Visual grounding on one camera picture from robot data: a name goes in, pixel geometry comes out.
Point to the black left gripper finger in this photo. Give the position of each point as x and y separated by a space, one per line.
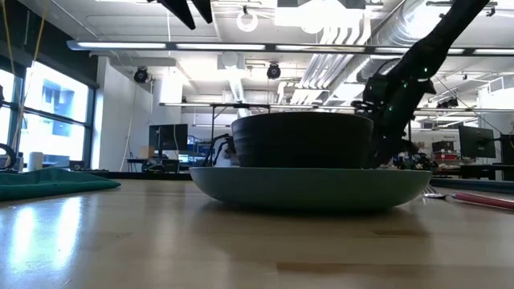
204 10
180 12

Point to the black bowl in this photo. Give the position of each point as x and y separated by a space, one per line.
301 140

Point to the green bowl with plate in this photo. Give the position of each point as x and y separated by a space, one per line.
309 188

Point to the dark green cloth napkin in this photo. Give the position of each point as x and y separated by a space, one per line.
52 182

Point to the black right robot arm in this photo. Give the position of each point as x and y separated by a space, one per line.
441 40

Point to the long ceiling light strip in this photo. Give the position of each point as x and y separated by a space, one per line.
221 46

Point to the black round ceiling speaker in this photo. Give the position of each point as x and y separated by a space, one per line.
274 71
141 75

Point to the black desktop monitor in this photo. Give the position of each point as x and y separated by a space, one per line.
477 141
168 137

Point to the large glass window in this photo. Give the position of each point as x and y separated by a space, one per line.
56 100

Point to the white paper roll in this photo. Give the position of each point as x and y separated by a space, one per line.
35 161

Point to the silver ventilation duct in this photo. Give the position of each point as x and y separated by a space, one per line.
401 24

